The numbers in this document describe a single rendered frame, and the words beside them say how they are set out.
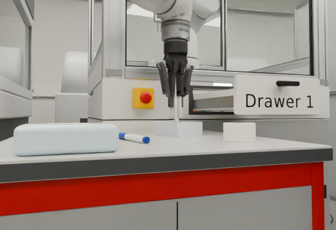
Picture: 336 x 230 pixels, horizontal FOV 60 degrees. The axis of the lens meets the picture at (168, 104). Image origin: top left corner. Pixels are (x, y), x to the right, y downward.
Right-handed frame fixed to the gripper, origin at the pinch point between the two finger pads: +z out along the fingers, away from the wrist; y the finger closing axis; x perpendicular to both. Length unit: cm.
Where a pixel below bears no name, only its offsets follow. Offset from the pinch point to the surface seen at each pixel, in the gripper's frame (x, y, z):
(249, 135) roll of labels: -31.5, -3.1, 6.5
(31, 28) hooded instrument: 119, -24, -50
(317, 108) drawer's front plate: -25.4, 34.6, 0.0
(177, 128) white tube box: -10.8, -7.1, 5.7
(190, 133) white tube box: -11.1, -3.0, 7.1
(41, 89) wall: 346, 23, -30
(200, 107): 7.4, 16.3, -0.4
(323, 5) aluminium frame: -3, 81, -48
